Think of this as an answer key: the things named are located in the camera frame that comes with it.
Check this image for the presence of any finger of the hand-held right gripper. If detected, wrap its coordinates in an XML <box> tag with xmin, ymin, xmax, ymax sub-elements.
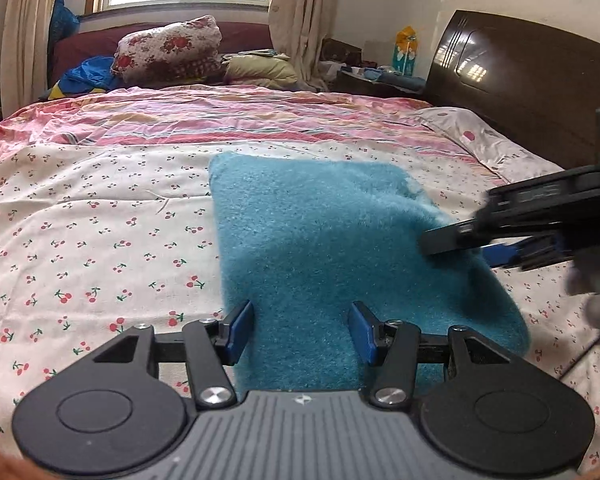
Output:
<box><xmin>420</xmin><ymin>220</ymin><xmax>486</xmax><ymax>257</ymax></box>
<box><xmin>480</xmin><ymin>235</ymin><xmax>576</xmax><ymax>272</ymax></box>

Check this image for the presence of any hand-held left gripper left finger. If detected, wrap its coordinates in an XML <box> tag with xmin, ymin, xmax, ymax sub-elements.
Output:
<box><xmin>92</xmin><ymin>299</ymin><xmax>256</xmax><ymax>409</ymax></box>

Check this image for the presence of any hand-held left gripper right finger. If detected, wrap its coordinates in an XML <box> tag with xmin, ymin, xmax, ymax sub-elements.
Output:
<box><xmin>347</xmin><ymin>301</ymin><xmax>512</xmax><ymax>409</ymax></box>

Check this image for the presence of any teal fuzzy garment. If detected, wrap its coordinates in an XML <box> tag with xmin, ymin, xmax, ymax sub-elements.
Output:
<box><xmin>207</xmin><ymin>152</ymin><xmax>531</xmax><ymax>395</ymax></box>

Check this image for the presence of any white dotted pillow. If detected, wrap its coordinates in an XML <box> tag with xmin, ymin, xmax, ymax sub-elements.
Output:
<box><xmin>410</xmin><ymin>106</ymin><xmax>566</xmax><ymax>186</ymax></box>

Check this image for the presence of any dark wooden headboard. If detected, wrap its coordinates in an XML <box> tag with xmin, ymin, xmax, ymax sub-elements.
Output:
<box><xmin>424</xmin><ymin>9</ymin><xmax>600</xmax><ymax>171</ymax></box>

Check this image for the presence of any dark nightstand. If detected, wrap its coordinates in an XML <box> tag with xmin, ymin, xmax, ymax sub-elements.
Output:
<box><xmin>336</xmin><ymin>67</ymin><xmax>428</xmax><ymax>98</ymax></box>

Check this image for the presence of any pink cherry print bed sheet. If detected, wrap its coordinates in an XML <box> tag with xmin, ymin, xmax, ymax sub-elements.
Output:
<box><xmin>0</xmin><ymin>82</ymin><xmax>600</xmax><ymax>466</ymax></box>

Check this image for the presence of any yellow and blue package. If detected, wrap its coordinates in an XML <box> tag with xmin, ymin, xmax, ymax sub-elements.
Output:
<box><xmin>392</xmin><ymin>26</ymin><xmax>420</xmax><ymax>77</ymax></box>

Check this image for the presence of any olive pillow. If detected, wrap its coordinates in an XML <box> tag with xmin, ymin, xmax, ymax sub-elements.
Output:
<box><xmin>224</xmin><ymin>52</ymin><xmax>301</xmax><ymax>86</ymax></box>

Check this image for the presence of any beige curtain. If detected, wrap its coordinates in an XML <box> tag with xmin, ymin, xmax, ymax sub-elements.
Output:
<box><xmin>269</xmin><ymin>0</ymin><xmax>348</xmax><ymax>92</ymax></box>
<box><xmin>0</xmin><ymin>0</ymin><xmax>66</xmax><ymax>121</ymax></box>

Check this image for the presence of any dark patterned folded blanket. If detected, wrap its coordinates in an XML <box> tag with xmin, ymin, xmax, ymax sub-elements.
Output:
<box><xmin>164</xmin><ymin>57</ymin><xmax>229</xmax><ymax>84</ymax></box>

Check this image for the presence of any floral folded quilt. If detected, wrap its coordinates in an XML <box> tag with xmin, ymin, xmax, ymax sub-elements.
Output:
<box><xmin>111</xmin><ymin>15</ymin><xmax>223</xmax><ymax>86</ymax></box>

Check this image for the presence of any blue and yellow cloth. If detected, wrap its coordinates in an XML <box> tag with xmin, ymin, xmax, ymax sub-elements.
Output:
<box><xmin>47</xmin><ymin>56</ymin><xmax>123</xmax><ymax>101</ymax></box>

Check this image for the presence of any maroon sofa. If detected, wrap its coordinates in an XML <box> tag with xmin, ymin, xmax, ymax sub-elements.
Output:
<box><xmin>50</xmin><ymin>21</ymin><xmax>273</xmax><ymax>88</ymax></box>

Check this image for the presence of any blue plastic bag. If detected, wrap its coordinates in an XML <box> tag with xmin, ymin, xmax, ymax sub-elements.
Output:
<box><xmin>47</xmin><ymin>0</ymin><xmax>81</xmax><ymax>47</ymax></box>

